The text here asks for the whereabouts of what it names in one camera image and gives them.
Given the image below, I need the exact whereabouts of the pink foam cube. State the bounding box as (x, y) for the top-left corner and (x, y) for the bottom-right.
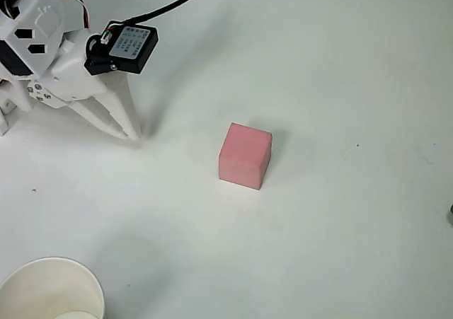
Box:
(218, 122), (273, 192)

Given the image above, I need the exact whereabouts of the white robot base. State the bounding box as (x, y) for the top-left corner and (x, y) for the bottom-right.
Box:
(0, 80), (33, 137)

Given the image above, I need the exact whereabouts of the white paper cup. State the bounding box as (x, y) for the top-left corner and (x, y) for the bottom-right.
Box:
(0, 256), (106, 319)

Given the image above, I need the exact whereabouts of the red and black servo wire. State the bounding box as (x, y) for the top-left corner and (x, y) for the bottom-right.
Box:
(49, 0), (91, 30)

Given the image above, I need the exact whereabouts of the black camera module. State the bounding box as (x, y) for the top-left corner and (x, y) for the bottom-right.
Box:
(84, 20), (159, 76)

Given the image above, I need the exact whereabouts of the black camera cable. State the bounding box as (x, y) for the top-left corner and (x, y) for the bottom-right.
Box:
(132, 0), (210, 25)

